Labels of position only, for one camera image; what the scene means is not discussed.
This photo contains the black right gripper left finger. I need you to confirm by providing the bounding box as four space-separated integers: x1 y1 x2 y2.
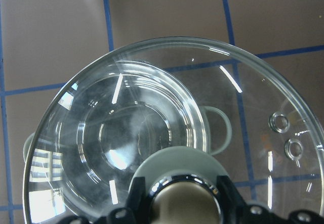
57 176 152 224

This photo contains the pale green cooking pot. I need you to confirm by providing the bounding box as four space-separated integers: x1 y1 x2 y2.
23 59 232 223

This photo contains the glass pot lid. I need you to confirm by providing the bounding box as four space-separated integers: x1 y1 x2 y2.
22 37 324 224

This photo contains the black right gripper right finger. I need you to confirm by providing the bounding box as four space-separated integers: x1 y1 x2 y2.
217 175 323 223

